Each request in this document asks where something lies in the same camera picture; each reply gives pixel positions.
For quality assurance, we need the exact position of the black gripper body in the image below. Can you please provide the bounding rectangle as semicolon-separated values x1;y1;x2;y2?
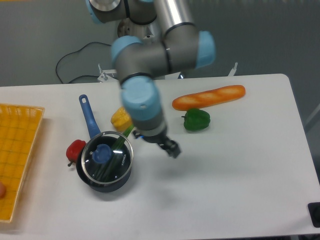
132;129;171;148

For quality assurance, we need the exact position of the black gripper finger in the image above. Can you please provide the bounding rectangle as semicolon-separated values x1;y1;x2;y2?
161;142;174;157
169;141;181;158

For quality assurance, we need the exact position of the glass pot lid blue knob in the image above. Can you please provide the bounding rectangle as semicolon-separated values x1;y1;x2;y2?
77;131;134;187

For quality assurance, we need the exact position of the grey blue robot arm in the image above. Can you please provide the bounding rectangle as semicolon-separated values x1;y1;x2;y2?
86;0;216;158

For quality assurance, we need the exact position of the green bell pepper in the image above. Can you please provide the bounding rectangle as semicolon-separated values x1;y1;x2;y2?
182;108;211;132

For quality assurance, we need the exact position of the yellow bell pepper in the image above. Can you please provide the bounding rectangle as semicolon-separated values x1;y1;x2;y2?
110;106;133;132

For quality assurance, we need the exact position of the orange baguette bread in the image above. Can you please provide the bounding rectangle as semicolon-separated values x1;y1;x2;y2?
171;85;246;111

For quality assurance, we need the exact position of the green onion stalk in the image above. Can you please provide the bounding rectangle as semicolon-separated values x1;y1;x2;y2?
91;125;134;185

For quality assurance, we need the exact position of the red bell pepper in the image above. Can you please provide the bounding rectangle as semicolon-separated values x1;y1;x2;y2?
65;139;86;167

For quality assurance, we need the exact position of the yellow woven basket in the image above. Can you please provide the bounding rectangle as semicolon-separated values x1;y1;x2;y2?
0;103;45;223

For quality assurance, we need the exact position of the black corner object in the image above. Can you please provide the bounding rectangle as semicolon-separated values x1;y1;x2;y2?
307;202;320;228

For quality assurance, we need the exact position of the dark pot blue handle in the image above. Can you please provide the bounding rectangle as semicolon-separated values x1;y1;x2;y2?
76;94;134;193

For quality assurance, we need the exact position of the black cable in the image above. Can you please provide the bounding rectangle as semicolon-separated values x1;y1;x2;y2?
55;41;118;84

